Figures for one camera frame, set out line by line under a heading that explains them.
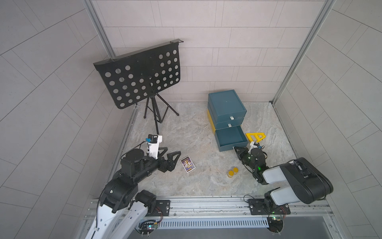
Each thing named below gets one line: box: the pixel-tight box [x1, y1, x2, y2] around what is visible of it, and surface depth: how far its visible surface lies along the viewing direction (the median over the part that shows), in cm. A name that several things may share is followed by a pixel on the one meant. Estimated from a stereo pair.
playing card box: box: [180, 155, 196, 174], surface depth 86 cm
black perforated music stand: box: [93, 38, 184, 135], surface depth 73 cm
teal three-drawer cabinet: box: [207, 89, 249, 152], surface depth 93 cm
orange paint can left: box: [227, 170, 235, 179], surface depth 82 cm
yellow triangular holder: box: [245, 132, 267, 143], surface depth 98 cm
